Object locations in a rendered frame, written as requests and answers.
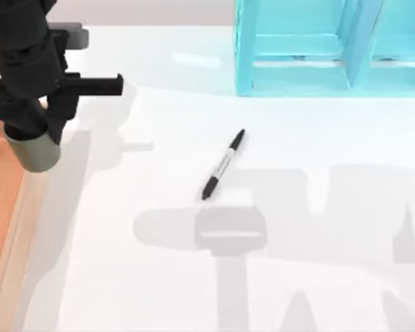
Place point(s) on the grey-green cylindrical cup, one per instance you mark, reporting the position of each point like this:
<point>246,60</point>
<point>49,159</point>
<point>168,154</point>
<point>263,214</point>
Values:
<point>34,154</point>

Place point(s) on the pale grey rounded box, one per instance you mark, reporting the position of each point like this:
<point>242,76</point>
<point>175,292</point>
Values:
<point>76,36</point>

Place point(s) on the shallow salmon-coloured box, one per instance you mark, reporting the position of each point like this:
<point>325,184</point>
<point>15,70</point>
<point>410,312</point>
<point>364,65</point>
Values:
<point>1,193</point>

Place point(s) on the black marker pen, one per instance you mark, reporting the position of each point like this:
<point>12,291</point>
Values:
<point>223,165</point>

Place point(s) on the light blue rack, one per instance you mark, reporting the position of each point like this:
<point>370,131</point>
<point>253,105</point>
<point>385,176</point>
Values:
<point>297,62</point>

